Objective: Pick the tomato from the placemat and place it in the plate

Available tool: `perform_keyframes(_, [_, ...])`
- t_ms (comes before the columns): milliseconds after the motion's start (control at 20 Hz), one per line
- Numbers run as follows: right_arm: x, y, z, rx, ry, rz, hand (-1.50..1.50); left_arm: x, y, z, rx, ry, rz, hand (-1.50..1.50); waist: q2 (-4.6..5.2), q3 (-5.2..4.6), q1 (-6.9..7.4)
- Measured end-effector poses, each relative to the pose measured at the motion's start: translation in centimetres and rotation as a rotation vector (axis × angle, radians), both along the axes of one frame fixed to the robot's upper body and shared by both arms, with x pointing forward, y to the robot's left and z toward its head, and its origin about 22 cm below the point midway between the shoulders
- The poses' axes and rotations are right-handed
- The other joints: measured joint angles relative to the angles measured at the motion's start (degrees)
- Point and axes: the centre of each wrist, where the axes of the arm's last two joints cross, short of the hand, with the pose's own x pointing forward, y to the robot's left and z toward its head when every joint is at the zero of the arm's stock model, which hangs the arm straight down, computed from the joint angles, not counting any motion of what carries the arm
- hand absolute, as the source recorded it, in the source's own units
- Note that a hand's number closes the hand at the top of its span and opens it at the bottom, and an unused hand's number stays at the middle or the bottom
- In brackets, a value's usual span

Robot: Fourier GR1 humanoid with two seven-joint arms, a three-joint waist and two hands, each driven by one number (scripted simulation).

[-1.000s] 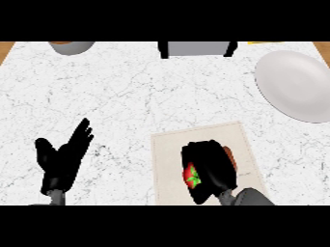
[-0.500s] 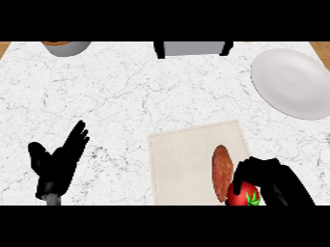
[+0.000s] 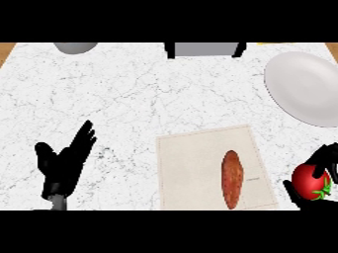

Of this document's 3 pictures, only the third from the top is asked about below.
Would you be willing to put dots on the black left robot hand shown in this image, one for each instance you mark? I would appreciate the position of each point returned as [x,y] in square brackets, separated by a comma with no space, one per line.
[62,164]

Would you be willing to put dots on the red tomato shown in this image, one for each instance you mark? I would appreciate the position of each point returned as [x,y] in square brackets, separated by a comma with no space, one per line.
[309,182]

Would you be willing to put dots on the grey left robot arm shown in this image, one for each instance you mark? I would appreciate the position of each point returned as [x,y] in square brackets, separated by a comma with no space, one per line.
[57,201]

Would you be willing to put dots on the beige placemat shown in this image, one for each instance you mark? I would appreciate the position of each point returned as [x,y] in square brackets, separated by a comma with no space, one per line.
[196,171]

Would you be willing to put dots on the white plate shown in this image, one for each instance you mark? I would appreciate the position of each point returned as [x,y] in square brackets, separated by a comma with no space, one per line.
[313,89]

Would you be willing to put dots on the brown oblong sweet potato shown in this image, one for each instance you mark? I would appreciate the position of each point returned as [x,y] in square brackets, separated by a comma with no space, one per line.
[232,179]

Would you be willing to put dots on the grey round bowl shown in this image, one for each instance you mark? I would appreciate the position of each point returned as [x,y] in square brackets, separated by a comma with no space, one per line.
[75,47]

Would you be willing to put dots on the grey and black appliance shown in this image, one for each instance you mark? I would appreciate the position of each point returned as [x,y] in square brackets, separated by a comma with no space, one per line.
[202,48]

